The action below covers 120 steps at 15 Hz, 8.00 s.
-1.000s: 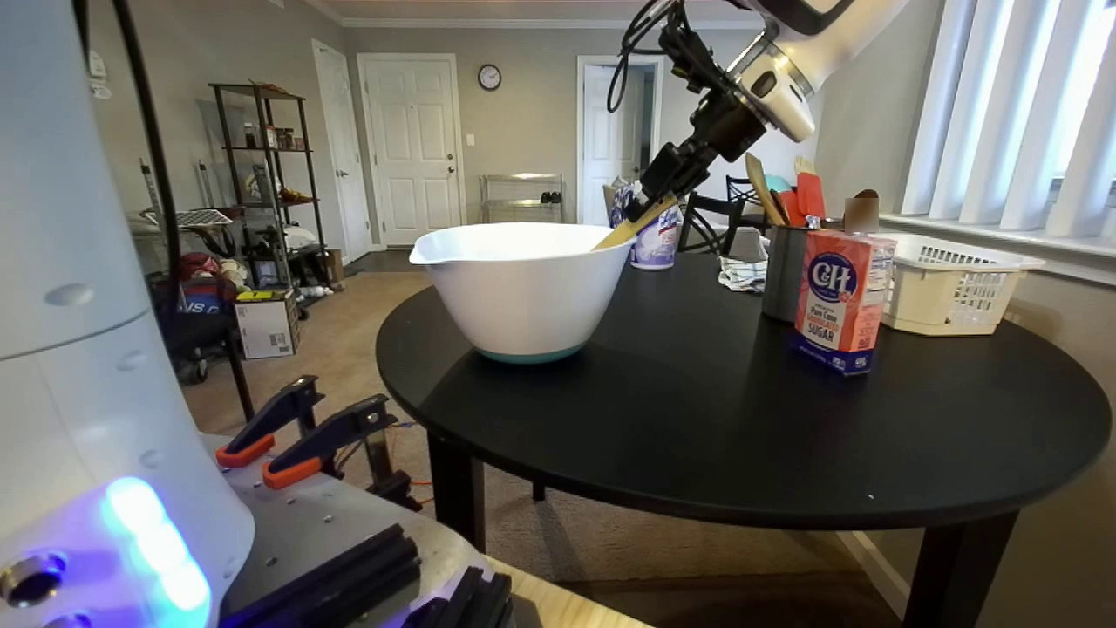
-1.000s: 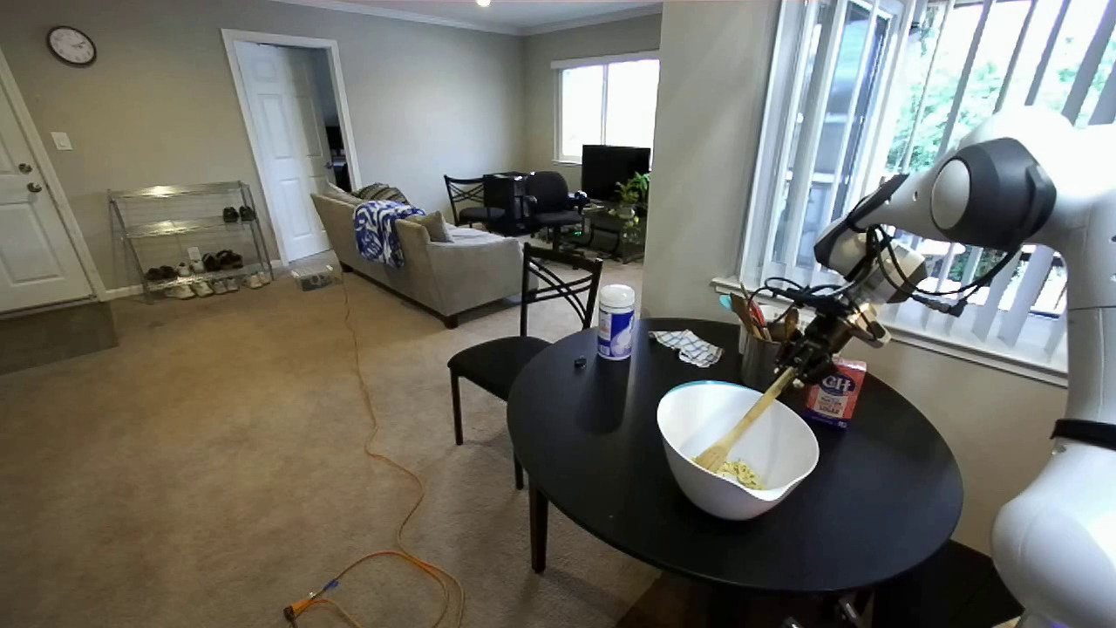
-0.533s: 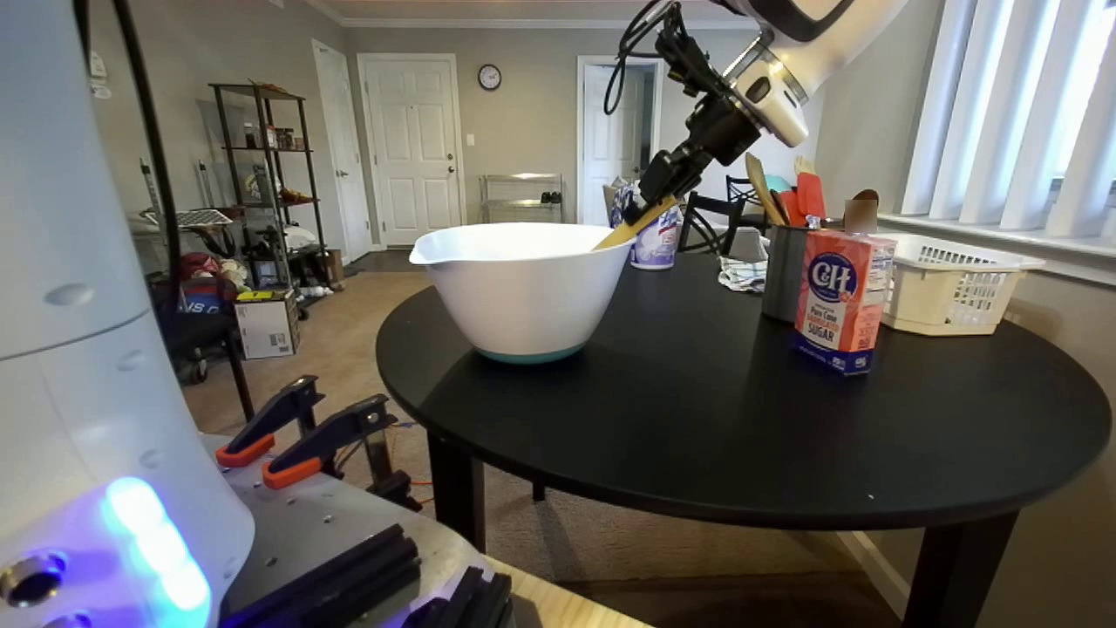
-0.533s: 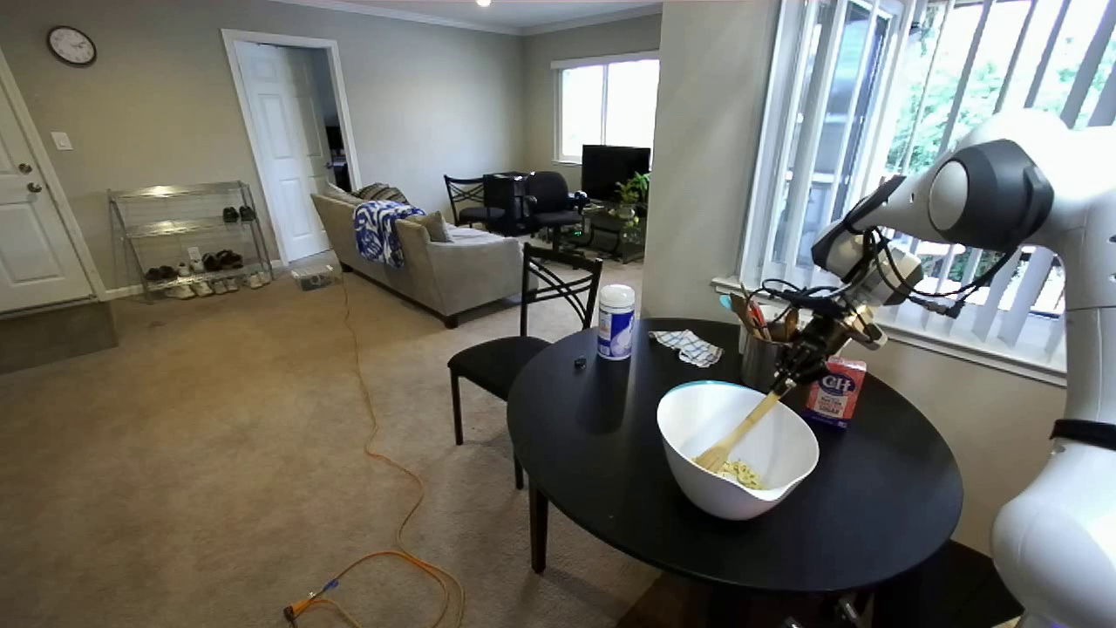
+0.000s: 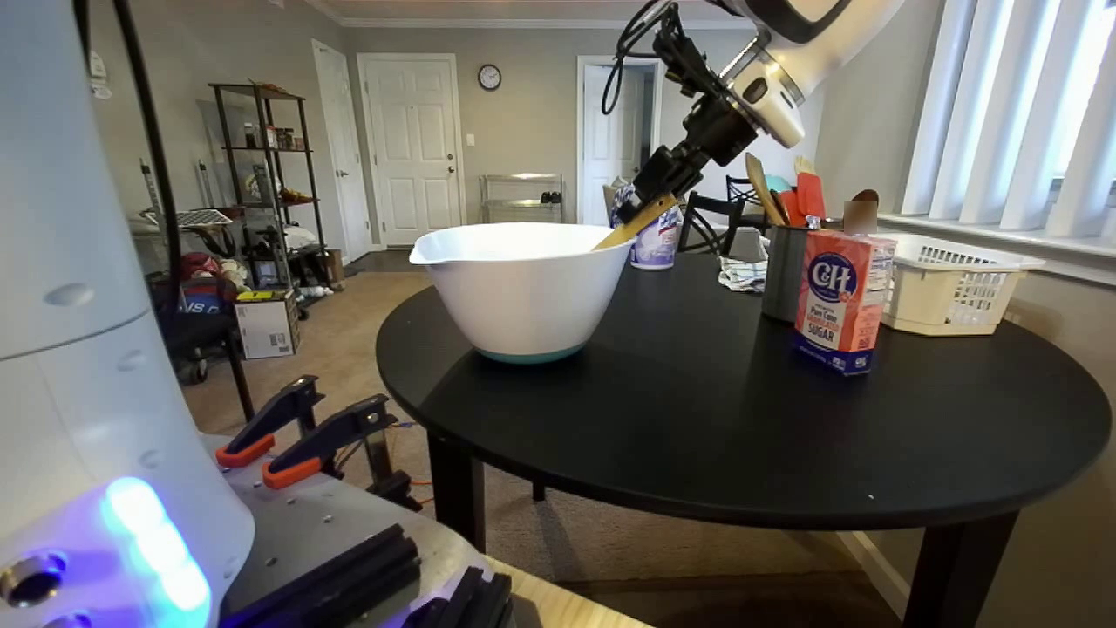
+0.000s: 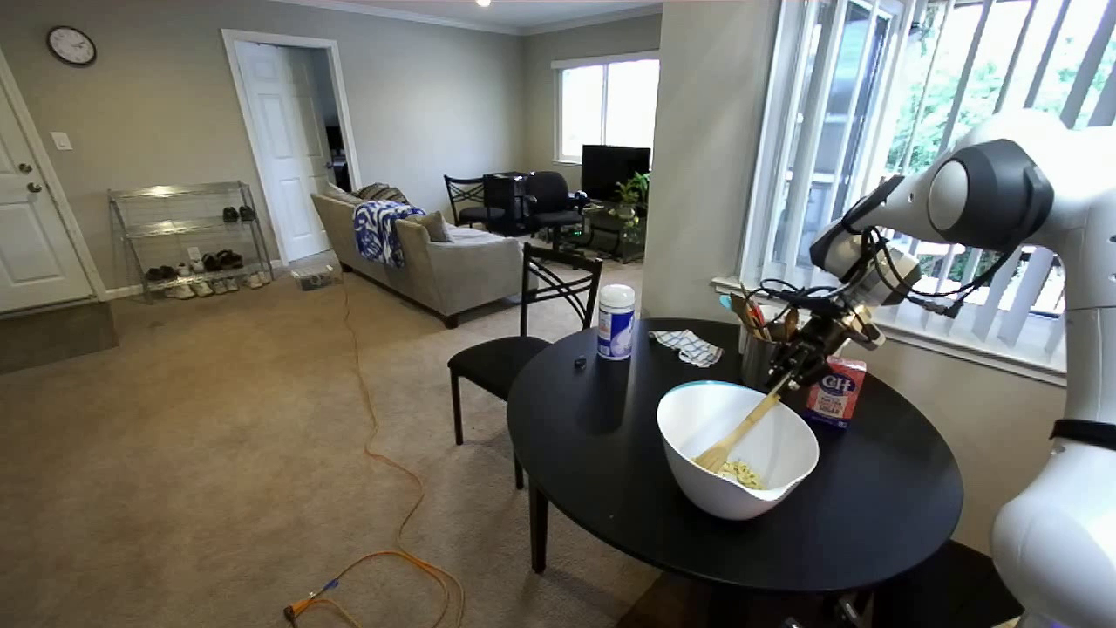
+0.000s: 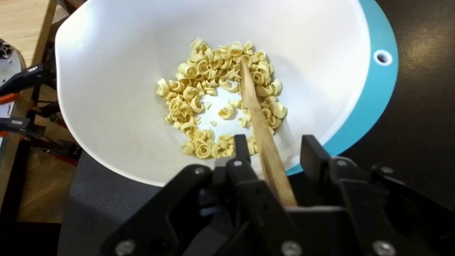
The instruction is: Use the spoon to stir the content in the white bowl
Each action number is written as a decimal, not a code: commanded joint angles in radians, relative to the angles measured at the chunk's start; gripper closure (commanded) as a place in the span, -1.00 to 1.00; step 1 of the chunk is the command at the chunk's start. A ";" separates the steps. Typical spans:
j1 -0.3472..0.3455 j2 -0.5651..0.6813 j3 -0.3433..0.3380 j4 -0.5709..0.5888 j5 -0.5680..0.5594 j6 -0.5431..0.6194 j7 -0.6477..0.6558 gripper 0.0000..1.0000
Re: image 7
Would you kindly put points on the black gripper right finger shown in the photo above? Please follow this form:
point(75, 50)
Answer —
point(370, 208)

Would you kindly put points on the white mixing bowl teal rim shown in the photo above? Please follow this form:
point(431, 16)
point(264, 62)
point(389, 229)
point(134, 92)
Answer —
point(122, 94)

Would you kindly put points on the black orange spring clamp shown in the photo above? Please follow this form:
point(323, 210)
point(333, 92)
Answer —
point(21, 80)
point(33, 137)

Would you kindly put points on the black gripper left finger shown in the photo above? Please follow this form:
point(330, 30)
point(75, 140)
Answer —
point(246, 204)

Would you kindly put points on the slotted wooden spoon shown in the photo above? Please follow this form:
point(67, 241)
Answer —
point(263, 133)

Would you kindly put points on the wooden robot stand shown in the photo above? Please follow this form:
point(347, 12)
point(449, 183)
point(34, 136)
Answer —
point(23, 19)

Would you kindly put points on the dry pasta pieces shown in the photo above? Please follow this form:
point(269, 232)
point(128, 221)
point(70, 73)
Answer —
point(189, 104)

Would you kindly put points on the silver mounting plate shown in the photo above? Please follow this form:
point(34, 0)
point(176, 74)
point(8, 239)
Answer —
point(10, 59)

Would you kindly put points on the black round table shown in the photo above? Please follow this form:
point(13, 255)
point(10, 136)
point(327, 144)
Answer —
point(421, 109)

